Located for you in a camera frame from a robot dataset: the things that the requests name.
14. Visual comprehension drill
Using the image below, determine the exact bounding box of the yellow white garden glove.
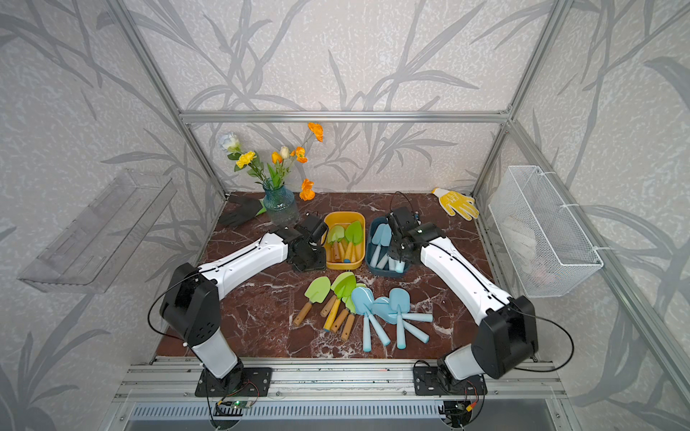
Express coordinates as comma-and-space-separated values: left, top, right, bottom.
431, 188, 480, 221

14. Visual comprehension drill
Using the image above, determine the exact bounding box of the yellow storage box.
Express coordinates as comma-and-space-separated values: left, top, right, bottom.
325, 211, 366, 271

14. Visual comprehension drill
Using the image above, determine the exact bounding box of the dark teal storage box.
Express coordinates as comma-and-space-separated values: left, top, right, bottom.
365, 217, 411, 278

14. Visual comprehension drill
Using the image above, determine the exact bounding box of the aluminium front rail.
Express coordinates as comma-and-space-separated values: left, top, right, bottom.
114, 357, 568, 402

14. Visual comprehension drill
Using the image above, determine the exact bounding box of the white wire mesh basket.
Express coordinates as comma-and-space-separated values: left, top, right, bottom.
489, 165, 604, 298

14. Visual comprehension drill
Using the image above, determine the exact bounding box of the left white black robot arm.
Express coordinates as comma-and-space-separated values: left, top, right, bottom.
159, 214, 328, 380

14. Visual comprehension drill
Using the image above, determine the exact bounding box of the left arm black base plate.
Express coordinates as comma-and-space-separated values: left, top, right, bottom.
195, 365, 273, 398

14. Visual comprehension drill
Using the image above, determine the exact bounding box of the clear plastic wall shelf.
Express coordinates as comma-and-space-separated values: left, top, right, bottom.
18, 169, 177, 294

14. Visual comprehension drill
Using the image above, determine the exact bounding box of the black garden glove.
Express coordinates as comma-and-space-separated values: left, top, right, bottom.
219, 195, 266, 228

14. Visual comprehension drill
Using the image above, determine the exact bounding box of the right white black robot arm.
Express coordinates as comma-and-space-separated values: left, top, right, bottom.
386, 207, 538, 381

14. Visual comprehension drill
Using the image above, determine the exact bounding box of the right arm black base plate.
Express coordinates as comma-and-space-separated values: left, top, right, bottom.
413, 360, 488, 397

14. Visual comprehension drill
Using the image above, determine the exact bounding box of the glass vase with flowers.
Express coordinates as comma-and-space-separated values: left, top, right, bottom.
218, 122, 325, 227

